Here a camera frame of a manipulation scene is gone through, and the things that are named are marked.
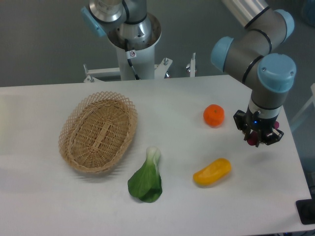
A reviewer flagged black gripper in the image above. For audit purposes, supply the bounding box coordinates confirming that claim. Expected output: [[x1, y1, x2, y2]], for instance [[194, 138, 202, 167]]
[[233, 109, 284, 147]]

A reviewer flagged purple sweet potato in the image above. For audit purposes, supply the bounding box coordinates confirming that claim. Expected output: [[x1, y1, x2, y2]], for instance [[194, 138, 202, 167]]
[[247, 121, 280, 146]]

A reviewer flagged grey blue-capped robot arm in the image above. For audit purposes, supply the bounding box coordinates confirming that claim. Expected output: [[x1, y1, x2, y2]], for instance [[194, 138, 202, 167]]
[[81, 0, 296, 145]]

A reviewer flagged woven wicker oval basket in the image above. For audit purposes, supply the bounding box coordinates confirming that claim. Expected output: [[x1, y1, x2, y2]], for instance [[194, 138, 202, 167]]
[[59, 91, 137, 174]]

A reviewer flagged orange mandarin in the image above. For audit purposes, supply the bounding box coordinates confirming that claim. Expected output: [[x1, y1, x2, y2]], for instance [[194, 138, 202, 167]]
[[203, 104, 225, 127]]

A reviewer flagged yellow mango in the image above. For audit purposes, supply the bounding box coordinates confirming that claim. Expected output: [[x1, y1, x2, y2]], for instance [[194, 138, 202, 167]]
[[193, 158, 232, 186]]

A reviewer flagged black device at table edge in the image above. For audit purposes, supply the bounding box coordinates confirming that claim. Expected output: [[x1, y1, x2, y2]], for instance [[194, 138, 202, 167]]
[[296, 199, 315, 225]]

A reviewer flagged green bok choy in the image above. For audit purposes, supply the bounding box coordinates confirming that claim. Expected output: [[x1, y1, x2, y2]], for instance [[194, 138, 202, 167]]
[[127, 147, 162, 203]]

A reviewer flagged white frame at right edge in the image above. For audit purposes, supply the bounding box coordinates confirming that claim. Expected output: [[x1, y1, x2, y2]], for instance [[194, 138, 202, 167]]
[[290, 84, 315, 133]]

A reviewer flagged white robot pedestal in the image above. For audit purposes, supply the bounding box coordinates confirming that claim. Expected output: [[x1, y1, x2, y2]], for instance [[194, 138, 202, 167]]
[[108, 12, 161, 81]]

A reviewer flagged black cable on pedestal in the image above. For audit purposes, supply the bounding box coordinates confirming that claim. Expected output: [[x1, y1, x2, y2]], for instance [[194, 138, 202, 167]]
[[124, 39, 141, 81]]

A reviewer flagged white metal base frame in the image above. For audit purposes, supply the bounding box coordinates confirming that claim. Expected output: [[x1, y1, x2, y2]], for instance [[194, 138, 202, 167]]
[[83, 58, 173, 83]]

